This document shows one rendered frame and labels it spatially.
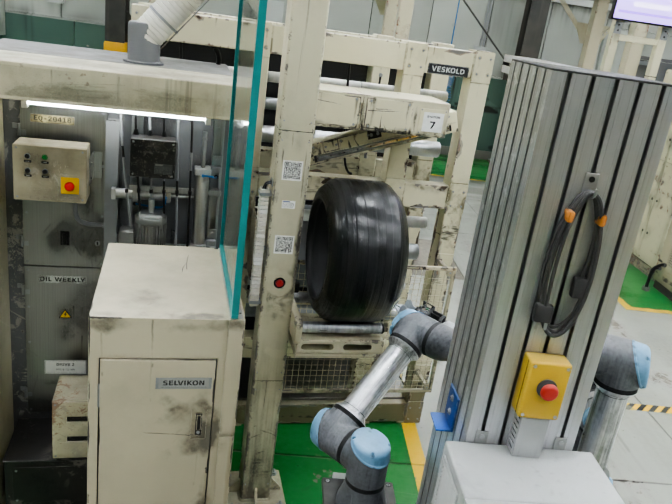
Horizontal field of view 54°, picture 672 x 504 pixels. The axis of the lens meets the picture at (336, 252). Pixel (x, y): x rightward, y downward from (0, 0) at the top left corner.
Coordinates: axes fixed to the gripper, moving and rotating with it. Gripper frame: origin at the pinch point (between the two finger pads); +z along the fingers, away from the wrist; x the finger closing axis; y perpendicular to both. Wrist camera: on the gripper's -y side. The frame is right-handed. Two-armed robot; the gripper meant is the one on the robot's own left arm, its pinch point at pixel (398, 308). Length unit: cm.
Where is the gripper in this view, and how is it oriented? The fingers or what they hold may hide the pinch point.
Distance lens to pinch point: 258.5
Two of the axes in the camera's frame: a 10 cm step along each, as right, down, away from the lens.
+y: 0.2, -7.7, -6.4
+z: -7.7, -4.2, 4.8
